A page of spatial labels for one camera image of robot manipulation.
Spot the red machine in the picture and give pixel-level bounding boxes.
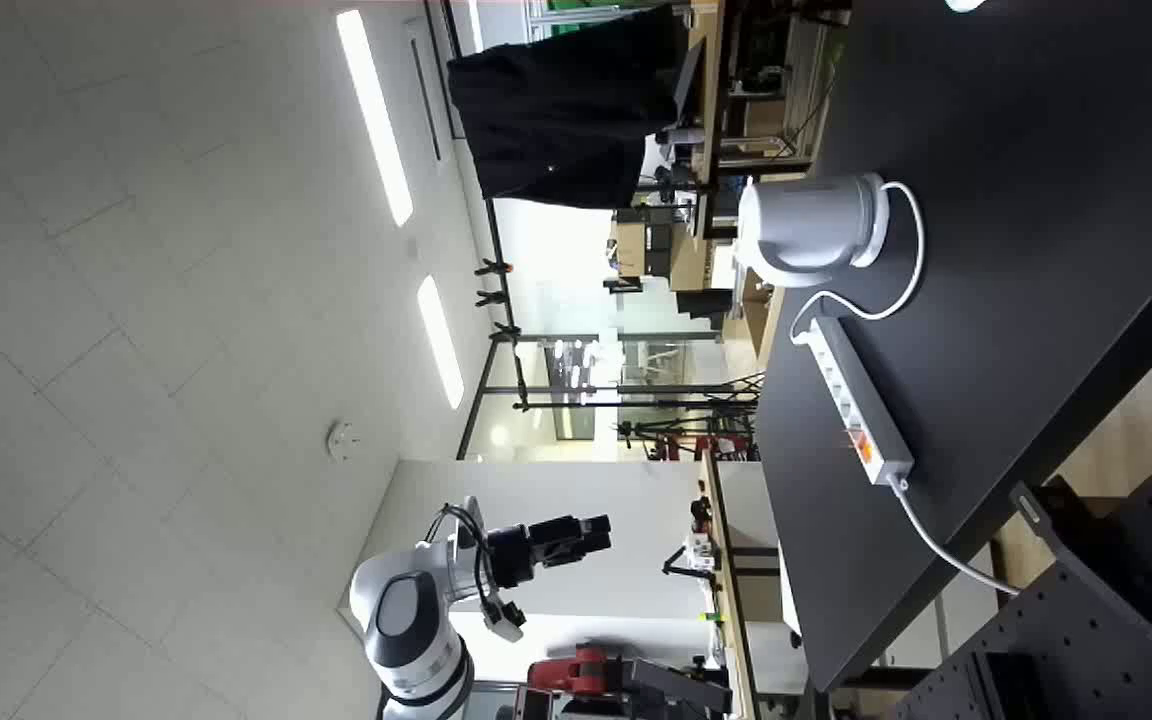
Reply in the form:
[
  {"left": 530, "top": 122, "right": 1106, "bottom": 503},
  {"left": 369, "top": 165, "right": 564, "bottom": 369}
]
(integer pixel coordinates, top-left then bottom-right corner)
[{"left": 524, "top": 643, "right": 634, "bottom": 704}]

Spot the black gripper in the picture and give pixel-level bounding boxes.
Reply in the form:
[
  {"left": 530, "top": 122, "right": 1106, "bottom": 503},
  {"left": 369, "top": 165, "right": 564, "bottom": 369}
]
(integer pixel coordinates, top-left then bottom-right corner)
[{"left": 521, "top": 513, "right": 614, "bottom": 576}]

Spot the white power strip cable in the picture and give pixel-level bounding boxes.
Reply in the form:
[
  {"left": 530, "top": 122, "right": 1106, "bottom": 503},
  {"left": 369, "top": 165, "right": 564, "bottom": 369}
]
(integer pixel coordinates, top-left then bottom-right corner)
[{"left": 883, "top": 477, "right": 1026, "bottom": 605}]

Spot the long ceiling light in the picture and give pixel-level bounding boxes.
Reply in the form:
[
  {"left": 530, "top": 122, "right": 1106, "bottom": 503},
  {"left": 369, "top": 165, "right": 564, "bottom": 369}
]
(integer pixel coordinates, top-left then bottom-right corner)
[
  {"left": 412, "top": 270, "right": 472, "bottom": 415},
  {"left": 332, "top": 9, "right": 421, "bottom": 232}
]

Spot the black backdrop pole frame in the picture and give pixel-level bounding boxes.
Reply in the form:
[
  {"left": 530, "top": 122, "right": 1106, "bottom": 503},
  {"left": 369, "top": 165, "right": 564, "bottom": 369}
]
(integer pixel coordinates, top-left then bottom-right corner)
[{"left": 421, "top": 0, "right": 762, "bottom": 462}]

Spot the white kettle power cable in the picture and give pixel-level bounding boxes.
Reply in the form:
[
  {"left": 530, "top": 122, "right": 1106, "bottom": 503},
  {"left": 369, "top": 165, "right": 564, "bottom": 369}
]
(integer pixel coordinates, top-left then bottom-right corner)
[{"left": 786, "top": 176, "right": 930, "bottom": 336}]

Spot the white electric kettle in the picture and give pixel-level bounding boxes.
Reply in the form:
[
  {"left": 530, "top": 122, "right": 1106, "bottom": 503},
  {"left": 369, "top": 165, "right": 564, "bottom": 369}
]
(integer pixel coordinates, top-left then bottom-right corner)
[{"left": 733, "top": 168, "right": 896, "bottom": 292}]

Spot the white power strip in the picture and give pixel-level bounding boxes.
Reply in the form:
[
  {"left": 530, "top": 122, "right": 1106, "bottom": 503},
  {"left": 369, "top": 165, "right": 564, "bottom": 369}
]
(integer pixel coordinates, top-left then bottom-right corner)
[{"left": 786, "top": 312, "right": 919, "bottom": 492}]

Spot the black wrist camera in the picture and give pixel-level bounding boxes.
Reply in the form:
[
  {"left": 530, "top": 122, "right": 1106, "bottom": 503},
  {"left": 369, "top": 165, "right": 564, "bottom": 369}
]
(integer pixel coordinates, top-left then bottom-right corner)
[{"left": 480, "top": 518, "right": 534, "bottom": 593}]

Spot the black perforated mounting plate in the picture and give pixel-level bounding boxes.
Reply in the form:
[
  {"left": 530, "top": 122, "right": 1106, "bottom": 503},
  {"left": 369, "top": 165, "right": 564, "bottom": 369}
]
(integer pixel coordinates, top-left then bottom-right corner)
[{"left": 893, "top": 447, "right": 1152, "bottom": 720}]

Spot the black hanging cloth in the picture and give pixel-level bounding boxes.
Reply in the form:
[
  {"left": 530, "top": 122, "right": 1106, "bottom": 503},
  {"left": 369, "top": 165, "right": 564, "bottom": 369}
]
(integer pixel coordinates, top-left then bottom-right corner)
[{"left": 444, "top": 3, "right": 694, "bottom": 213}]

